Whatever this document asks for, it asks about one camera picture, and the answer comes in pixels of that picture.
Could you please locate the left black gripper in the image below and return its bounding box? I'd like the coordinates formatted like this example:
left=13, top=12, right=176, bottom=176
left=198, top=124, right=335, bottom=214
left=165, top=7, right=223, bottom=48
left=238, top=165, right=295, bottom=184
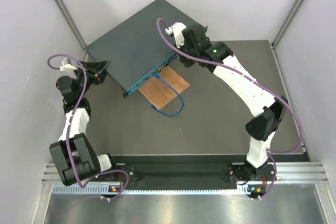
left=76, top=60, right=112, bottom=98

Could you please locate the dark blue network switch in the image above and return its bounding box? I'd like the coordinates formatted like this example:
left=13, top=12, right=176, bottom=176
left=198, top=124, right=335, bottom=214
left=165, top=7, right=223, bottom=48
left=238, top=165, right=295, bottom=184
left=86, top=0, right=196, bottom=97

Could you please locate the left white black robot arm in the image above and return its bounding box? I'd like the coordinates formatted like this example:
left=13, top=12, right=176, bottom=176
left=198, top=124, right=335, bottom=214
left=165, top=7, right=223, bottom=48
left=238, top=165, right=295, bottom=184
left=49, top=57, right=119, bottom=186

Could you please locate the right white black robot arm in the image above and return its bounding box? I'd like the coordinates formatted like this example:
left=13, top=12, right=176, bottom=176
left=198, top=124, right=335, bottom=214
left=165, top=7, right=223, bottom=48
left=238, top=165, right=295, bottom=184
left=171, top=23, right=285, bottom=180

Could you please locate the wooden board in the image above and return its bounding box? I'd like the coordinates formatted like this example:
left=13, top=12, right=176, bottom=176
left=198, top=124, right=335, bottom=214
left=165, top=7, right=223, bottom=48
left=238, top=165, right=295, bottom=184
left=139, top=67, right=190, bottom=110

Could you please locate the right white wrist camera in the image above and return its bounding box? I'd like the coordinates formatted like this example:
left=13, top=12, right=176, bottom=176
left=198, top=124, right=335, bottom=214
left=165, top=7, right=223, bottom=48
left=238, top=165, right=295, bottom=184
left=165, top=22, right=186, bottom=49

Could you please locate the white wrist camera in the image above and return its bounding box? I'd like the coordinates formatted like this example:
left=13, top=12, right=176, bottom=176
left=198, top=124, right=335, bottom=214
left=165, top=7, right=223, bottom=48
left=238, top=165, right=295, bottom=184
left=60, top=57, right=78, bottom=72
left=165, top=22, right=186, bottom=49

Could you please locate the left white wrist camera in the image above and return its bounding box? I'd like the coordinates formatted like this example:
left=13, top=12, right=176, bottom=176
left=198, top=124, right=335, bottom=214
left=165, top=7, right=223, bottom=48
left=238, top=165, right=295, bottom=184
left=60, top=57, right=78, bottom=72

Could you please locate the blue ethernet cable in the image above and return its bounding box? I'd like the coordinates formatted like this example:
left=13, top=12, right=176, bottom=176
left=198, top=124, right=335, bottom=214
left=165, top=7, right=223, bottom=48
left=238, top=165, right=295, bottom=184
left=150, top=73, right=184, bottom=118

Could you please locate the left aluminium frame post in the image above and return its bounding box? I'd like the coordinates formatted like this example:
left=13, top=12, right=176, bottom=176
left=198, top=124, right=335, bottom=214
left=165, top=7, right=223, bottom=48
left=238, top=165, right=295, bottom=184
left=54, top=0, right=86, bottom=50

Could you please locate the aluminium frame post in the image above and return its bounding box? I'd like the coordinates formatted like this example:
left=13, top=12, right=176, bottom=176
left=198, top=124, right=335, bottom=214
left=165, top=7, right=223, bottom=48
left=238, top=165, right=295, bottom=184
left=271, top=0, right=322, bottom=49
left=54, top=0, right=86, bottom=50

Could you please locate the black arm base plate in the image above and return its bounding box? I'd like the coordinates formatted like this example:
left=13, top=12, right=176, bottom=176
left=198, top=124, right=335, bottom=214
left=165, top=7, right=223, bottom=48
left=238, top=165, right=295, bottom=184
left=104, top=154, right=276, bottom=185

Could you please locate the right aluminium frame post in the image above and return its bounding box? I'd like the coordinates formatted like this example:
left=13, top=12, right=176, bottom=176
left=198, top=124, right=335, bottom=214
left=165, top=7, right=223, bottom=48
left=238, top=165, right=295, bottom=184
left=271, top=0, right=322, bottom=49

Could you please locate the slotted cable duct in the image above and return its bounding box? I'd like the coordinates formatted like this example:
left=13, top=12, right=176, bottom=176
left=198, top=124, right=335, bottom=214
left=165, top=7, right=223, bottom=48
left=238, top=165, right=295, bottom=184
left=52, top=184, right=261, bottom=196

